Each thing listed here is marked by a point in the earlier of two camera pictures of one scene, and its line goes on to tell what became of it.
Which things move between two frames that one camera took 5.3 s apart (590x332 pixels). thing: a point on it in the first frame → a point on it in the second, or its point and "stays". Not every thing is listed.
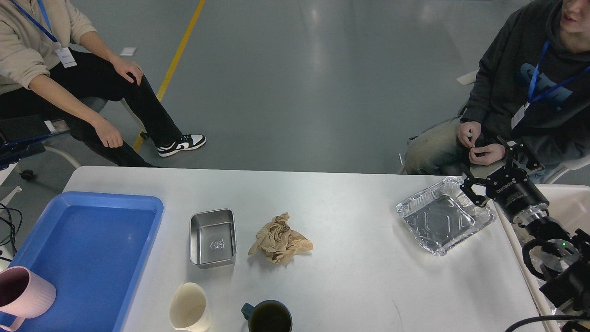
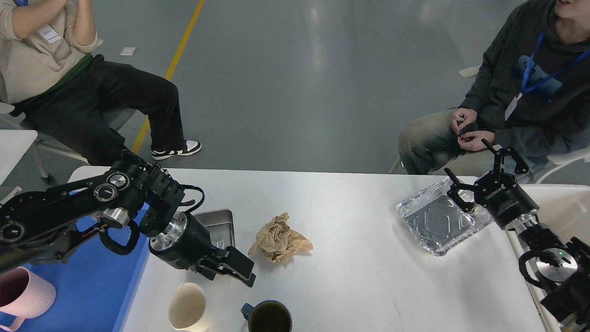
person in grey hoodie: [534, 90] stays
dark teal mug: [269, 316] stays
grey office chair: [22, 137] → [114, 118]
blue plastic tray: [96, 249] stays
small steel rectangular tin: [212, 238] stays
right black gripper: [510, 188] → [501, 194]
